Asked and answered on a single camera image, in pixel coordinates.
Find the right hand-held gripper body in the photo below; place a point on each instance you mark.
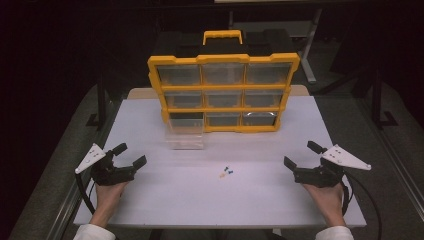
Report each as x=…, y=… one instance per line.
x=320, y=176

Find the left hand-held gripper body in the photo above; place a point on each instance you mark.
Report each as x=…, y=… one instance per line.
x=108, y=173

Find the small clear plastic drawer bin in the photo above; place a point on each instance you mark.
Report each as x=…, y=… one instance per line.
x=185, y=136

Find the yellow black organizer cabinet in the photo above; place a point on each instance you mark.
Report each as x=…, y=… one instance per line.
x=223, y=87

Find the person's left hand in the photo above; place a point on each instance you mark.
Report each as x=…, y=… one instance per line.
x=108, y=198

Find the person's right hand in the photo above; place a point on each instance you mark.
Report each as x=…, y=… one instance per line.
x=330, y=200

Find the black metal stand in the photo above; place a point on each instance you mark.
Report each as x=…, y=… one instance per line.
x=378, y=100
x=101, y=103

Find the grey metal stand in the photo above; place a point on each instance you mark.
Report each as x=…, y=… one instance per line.
x=311, y=53

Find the grid of clear drawers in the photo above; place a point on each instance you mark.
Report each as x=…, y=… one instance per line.
x=223, y=73

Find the aluminium frame rail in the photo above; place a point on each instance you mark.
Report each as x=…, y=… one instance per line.
x=400, y=166
x=71, y=200

